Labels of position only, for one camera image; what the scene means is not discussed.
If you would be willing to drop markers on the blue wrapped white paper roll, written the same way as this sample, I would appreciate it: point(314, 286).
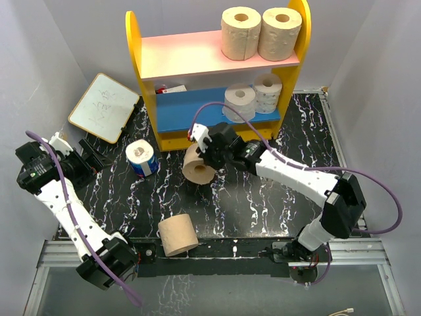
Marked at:
point(141, 157)

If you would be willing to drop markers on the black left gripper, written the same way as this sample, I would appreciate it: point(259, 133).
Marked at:
point(88, 172)

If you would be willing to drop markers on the brown paper roll front edge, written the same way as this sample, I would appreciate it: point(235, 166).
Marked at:
point(177, 235)

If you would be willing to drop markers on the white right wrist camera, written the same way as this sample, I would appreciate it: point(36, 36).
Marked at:
point(200, 134)

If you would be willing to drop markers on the yellow pink blue shelf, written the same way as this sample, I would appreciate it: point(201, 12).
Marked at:
point(195, 60)

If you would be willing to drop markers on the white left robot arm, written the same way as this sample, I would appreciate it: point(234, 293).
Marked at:
point(52, 171)

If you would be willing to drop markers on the brown paper roll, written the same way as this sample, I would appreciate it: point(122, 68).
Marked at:
point(278, 33)
point(240, 29)
point(194, 168)

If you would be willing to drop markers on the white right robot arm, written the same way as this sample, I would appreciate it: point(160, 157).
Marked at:
point(339, 196)

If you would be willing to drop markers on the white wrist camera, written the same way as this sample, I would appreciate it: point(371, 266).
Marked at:
point(200, 134)
point(61, 146)

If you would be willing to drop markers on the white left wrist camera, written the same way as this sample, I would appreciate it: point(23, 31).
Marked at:
point(61, 146)

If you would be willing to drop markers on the black marble table mat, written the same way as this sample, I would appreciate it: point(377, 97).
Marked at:
point(234, 204)

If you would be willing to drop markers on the white patterned paper roll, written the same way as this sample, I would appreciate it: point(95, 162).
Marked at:
point(267, 88)

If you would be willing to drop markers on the small whiteboard with wooden frame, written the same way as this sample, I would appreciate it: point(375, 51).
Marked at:
point(104, 109)

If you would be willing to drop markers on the red white box behind shelf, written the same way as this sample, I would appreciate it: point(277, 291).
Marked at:
point(165, 89)

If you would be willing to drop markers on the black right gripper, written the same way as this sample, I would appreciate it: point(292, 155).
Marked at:
point(206, 157)

